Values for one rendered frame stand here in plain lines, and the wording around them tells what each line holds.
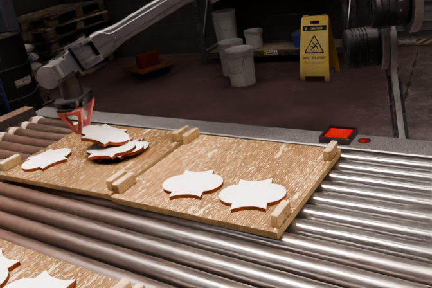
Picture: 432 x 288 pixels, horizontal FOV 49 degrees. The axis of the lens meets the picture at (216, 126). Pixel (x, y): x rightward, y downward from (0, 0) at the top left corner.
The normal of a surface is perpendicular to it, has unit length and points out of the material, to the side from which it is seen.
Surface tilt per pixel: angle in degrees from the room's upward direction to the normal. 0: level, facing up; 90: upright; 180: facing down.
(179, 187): 0
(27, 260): 0
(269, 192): 0
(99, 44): 87
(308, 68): 86
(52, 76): 91
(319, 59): 77
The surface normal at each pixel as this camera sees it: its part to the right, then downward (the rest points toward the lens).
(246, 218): -0.15, -0.92
